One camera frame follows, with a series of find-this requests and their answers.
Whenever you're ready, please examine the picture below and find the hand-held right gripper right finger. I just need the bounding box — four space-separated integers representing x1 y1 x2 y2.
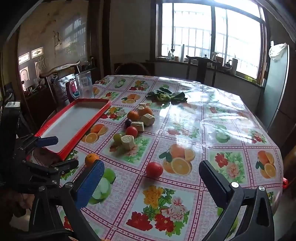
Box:
198 159 275 241

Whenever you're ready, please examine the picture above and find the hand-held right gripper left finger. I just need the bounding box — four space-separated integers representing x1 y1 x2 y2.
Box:
29 159 105 241

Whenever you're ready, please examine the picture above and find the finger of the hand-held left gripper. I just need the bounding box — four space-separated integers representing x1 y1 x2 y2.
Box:
22 158 79 186
16 133 59 151

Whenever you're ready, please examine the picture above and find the red rimmed white tray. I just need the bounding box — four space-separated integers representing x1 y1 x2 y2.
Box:
35 98 111 161

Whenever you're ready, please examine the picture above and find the red tomato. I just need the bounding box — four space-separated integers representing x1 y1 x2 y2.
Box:
146 162 164 178
125 126 138 138

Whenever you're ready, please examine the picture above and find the person's left forearm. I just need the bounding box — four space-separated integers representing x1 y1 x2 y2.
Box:
0 186 33 217

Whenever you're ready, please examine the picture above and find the dark wooden sideboard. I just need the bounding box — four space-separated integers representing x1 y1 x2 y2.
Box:
22 79 70 130

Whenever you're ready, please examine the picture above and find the pink plastic container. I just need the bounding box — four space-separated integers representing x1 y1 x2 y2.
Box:
66 79 80 100

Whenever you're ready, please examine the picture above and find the floral fruit print tablecloth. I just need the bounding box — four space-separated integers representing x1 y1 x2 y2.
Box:
30 75 284 241

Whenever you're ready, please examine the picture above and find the clear plastic pitcher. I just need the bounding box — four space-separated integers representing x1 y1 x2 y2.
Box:
74 71 96 99

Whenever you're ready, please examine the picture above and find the green leafy vegetable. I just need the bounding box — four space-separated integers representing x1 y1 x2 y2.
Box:
147 88 188 103

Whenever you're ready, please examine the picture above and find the grey refrigerator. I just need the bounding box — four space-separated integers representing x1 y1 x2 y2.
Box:
257 44 290 139

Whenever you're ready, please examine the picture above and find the round back dark chair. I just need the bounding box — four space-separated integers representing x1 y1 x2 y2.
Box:
115 62 149 76

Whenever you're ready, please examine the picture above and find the dark wooden straight back chair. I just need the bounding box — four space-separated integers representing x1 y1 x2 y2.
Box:
186 55 219 87

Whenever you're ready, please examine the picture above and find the white plastic bag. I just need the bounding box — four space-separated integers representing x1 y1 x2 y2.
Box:
268 41 288 61

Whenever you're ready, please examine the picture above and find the barred window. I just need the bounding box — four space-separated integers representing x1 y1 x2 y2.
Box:
157 0 269 80

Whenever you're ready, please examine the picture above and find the wooden chair with curved rail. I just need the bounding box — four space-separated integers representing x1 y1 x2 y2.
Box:
39 60 81 109

